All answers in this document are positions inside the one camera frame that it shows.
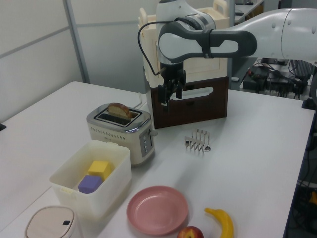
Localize metal toast rack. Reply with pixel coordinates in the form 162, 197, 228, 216
183, 128, 212, 153

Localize black strap on arm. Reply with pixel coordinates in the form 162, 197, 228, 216
201, 29, 215, 59

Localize white plastic container box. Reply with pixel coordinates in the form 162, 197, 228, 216
49, 139, 132, 219

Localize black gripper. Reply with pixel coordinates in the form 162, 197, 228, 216
158, 61, 187, 111

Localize yellow cube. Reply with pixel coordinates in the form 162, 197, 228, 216
87, 160, 112, 180

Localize white toaster power cord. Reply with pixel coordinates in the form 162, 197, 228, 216
133, 92, 143, 110

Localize background desk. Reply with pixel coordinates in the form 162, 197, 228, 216
232, 0, 264, 25

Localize cream and chrome toaster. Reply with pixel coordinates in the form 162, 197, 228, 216
86, 103, 159, 167

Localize purple cube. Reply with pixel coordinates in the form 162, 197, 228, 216
77, 175, 103, 194

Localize red toy apple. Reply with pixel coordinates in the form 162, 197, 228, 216
176, 226, 205, 238

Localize cream cabinet with handle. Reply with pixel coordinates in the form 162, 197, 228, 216
137, 0, 232, 89

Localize background electronics and cables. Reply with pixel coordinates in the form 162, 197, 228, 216
242, 57, 313, 100

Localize white drawer handle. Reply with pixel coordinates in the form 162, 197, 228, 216
167, 86, 213, 101

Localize slice of toast bread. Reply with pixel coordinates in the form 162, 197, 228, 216
107, 102, 130, 121

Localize pink plate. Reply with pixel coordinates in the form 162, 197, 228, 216
126, 185, 189, 236

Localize small beige lidded bin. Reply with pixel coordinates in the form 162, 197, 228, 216
24, 205, 84, 238

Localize yellow toy banana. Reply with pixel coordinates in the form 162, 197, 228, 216
204, 207, 234, 238

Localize grey partition post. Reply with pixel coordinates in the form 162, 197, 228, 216
63, 0, 90, 84

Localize brown drawer unit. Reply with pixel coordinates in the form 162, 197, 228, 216
150, 75, 229, 129

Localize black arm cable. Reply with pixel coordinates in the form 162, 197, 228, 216
137, 21, 171, 76

